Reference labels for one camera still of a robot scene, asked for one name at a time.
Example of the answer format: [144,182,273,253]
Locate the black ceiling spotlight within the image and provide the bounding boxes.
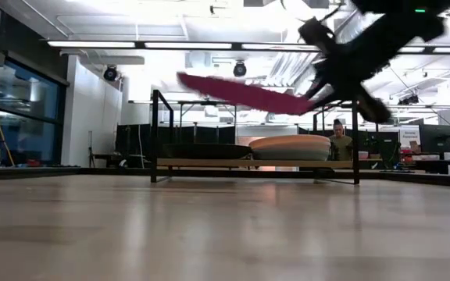
[103,65,119,83]
[232,60,248,78]

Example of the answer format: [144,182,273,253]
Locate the black computer monitor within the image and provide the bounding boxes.
[419,123,450,154]

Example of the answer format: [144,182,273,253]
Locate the dark red plate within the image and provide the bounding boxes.
[176,71,316,116]

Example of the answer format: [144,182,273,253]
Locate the black metal dish rack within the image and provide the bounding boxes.
[149,88,361,185]

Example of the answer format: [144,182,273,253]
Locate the orange plate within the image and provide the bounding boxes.
[248,134,332,152]

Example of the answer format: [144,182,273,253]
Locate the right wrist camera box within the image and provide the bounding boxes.
[298,16,339,55]

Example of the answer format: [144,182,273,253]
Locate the white sign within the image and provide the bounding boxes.
[398,128,421,148]

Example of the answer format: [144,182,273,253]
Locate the red box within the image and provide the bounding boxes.
[400,148,416,164]

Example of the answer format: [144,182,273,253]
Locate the black partition panels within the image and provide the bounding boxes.
[115,123,237,158]

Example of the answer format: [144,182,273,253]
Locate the person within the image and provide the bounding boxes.
[327,119,354,162]

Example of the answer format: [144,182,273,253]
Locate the white ceiling duct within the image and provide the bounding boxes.
[59,48,146,66]

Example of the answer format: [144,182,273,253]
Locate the black plate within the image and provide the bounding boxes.
[162,143,254,160]

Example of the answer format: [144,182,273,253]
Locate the dark glass window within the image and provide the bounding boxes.
[0,58,69,165]

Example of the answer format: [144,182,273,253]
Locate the black tripod stand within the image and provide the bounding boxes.
[87,130,98,169]

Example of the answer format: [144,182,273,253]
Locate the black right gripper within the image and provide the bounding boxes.
[303,49,393,125]

